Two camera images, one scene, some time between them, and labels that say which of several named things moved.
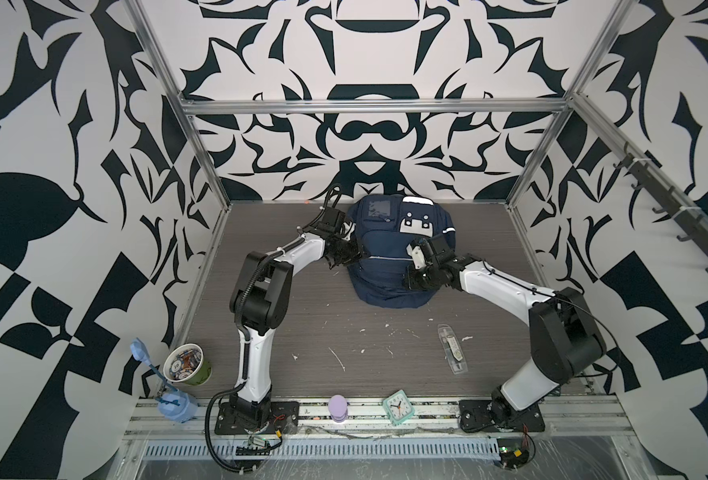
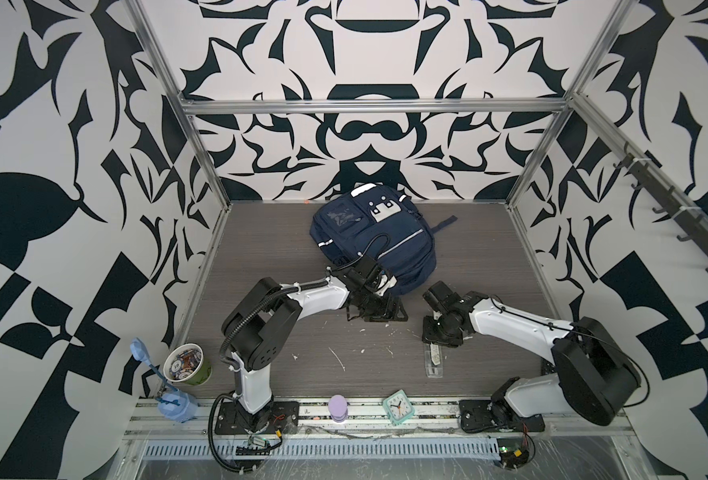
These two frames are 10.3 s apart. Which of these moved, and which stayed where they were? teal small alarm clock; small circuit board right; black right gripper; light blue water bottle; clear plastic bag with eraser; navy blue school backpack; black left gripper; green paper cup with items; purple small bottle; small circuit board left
Moved: black right gripper; navy blue school backpack; black left gripper; clear plastic bag with eraser
Stayed: teal small alarm clock; small circuit board right; small circuit board left; green paper cup with items; light blue water bottle; purple small bottle
